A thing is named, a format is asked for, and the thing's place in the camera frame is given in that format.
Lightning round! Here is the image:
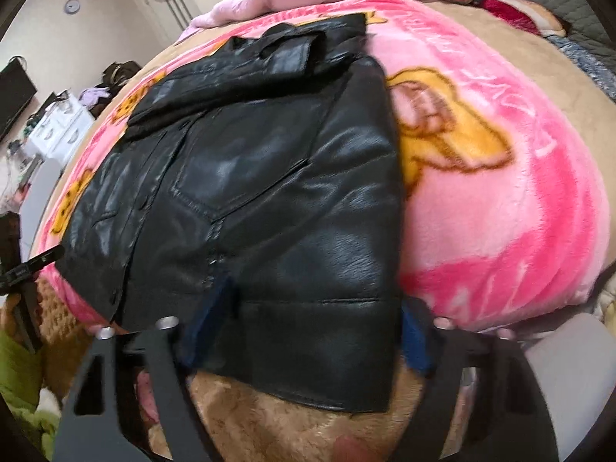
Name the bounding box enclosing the white drawer cabinet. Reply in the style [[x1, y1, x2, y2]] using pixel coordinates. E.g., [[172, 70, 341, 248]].
[[25, 90, 96, 167]]

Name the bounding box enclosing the blue patterned cloth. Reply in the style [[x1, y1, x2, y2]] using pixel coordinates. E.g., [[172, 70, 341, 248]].
[[546, 33, 616, 99]]

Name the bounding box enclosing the pink cartoon printed blanket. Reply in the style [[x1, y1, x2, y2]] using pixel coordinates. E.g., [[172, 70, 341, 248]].
[[35, 0, 608, 334]]

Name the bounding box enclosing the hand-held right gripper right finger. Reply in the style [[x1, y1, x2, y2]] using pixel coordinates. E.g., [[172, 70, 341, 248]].
[[385, 296, 560, 462]]

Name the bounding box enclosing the green cloth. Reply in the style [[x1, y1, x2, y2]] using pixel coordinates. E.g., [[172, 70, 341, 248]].
[[0, 330, 57, 458]]

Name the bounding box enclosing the person's right hand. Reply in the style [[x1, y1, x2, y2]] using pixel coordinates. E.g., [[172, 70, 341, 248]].
[[332, 435, 369, 462]]

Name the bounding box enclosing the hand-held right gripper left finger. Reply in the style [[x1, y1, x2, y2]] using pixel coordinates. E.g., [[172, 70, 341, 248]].
[[52, 274, 238, 462]]

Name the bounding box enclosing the black television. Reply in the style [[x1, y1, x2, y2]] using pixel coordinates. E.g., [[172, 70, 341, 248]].
[[0, 57, 38, 141]]

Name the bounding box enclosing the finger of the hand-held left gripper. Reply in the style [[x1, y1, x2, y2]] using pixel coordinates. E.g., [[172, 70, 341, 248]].
[[0, 245, 66, 295]]

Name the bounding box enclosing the pile of clothes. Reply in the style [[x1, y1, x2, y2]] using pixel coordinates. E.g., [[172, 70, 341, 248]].
[[78, 60, 145, 117]]

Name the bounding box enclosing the red patterned pillow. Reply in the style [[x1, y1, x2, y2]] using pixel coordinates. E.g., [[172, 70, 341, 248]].
[[479, 0, 569, 38]]

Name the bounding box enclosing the grey rounded panel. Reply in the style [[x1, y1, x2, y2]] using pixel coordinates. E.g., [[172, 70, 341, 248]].
[[524, 312, 616, 462]]

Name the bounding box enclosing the black leather jacket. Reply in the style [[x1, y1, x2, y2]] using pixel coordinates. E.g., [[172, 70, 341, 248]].
[[55, 13, 406, 413]]

